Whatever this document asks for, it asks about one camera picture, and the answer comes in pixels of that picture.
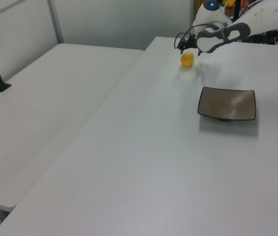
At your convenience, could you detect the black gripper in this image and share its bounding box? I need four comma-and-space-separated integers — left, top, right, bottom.
178, 33, 202, 57

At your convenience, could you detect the yellow lemon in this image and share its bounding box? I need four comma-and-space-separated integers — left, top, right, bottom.
180, 51, 195, 68

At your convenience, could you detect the brown square ceramic plate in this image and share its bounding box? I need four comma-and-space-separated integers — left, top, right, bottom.
197, 86, 256, 122

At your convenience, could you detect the brown wooden panel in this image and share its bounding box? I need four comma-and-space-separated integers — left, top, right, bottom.
194, 0, 204, 16

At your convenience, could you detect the black monitor stand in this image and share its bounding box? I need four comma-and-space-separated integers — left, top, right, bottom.
233, 0, 242, 21

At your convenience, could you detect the black control box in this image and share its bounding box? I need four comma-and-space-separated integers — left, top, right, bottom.
242, 30, 278, 45

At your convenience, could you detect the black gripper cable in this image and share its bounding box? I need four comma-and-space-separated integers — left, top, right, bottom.
173, 24, 210, 50

